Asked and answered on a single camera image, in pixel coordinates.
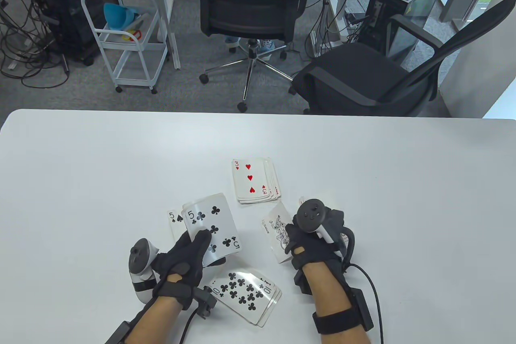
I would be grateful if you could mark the person's right hand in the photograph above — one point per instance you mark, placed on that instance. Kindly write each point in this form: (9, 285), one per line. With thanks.
(314, 253)

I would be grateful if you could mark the person's left hand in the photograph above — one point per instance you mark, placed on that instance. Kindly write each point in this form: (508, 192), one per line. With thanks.
(183, 269)

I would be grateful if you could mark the black white joker playing card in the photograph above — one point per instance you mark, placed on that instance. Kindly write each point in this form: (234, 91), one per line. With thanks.
(274, 223)

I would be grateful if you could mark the five of spades playing card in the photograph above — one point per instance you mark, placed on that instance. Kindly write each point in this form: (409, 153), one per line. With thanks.
(174, 219)

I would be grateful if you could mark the ten of clubs playing card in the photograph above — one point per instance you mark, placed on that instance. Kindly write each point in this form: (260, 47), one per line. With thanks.
(225, 299)

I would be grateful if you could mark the deck of playing cards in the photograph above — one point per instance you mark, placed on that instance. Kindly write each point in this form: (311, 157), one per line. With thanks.
(213, 219)

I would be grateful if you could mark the pile of club playing cards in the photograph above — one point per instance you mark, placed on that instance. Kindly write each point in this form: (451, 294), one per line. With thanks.
(268, 311)

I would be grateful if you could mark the pile of heart playing cards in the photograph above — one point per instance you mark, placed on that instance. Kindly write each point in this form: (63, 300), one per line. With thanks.
(275, 182)

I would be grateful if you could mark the three of hearts playing card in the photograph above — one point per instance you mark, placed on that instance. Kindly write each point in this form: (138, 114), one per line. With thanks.
(258, 174)

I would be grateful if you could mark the person's left forearm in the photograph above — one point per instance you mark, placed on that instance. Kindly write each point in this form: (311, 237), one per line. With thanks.
(155, 322)

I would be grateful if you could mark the person's right forearm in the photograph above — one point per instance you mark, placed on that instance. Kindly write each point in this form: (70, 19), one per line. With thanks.
(330, 299)

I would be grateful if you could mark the grey white VR controller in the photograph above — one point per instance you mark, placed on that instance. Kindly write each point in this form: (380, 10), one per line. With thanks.
(141, 283)
(310, 215)

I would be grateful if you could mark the black mesh office chair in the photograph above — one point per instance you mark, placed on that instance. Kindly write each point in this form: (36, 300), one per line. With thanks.
(242, 13)
(350, 74)

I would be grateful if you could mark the white power strip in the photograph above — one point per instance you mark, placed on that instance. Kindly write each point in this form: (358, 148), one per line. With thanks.
(351, 25)

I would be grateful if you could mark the blue plastic funnel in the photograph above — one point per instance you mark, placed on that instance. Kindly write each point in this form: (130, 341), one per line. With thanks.
(115, 17)

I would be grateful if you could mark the black glass computer tower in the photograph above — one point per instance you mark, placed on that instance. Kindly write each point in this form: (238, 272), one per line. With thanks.
(395, 1)

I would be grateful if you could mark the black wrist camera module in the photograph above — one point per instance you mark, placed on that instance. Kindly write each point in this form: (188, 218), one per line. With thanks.
(303, 281)
(204, 303)

